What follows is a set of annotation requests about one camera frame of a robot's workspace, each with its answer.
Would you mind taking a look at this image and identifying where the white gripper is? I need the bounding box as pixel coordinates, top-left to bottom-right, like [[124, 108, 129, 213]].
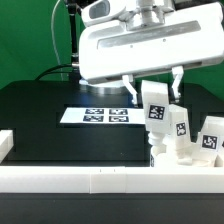
[[79, 2, 224, 106]]

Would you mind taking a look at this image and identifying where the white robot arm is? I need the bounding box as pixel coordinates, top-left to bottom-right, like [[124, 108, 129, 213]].
[[79, 0, 224, 99]]

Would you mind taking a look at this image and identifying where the white sheet with tags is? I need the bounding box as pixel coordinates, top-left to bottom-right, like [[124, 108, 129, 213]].
[[60, 107, 145, 124]]

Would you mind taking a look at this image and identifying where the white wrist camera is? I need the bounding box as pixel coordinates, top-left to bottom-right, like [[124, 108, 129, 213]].
[[81, 0, 126, 27]]

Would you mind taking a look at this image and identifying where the black cable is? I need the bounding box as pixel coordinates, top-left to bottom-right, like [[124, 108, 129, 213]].
[[35, 63, 81, 82]]

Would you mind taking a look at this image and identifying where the grey cable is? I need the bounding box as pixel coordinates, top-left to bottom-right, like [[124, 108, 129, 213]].
[[50, 0, 65, 81]]

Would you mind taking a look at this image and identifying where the white U-shaped fence frame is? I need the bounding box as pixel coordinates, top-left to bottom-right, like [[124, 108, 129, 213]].
[[0, 130, 224, 194]]

